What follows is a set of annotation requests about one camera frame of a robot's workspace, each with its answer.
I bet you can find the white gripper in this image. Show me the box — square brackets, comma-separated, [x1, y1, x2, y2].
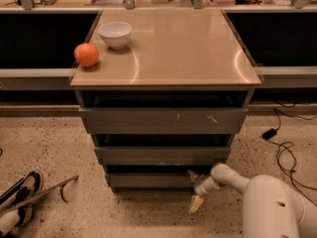
[187, 170, 219, 214]

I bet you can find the grey bottom drawer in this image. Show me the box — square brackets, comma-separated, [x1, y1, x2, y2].
[105, 173, 193, 188]

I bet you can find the grey drawer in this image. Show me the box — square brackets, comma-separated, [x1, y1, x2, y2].
[105, 173, 193, 188]
[79, 108, 247, 134]
[95, 147, 231, 166]

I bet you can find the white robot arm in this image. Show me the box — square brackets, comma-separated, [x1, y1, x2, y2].
[188, 164, 317, 238]

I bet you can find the grey drawer cabinet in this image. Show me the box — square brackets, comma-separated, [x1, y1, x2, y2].
[70, 8, 262, 176]

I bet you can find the grey middle drawer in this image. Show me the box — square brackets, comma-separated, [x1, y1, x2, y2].
[95, 147, 231, 166]

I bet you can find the grey top drawer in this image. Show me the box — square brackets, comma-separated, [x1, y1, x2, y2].
[79, 108, 247, 134]

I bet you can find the black power adapter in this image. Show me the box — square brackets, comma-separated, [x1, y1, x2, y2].
[262, 128, 277, 141]

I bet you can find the black and white shoe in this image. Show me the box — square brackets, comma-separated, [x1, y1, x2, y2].
[0, 171, 44, 238]

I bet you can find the orange fruit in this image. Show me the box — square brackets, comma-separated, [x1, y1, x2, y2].
[73, 43, 99, 67]

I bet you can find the white bowl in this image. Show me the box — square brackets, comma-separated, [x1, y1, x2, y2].
[98, 22, 133, 50]

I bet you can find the metal grabber stick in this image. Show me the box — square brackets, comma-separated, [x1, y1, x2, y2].
[0, 176, 78, 216]

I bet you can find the black floor cable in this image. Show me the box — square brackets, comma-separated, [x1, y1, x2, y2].
[268, 100, 317, 206]

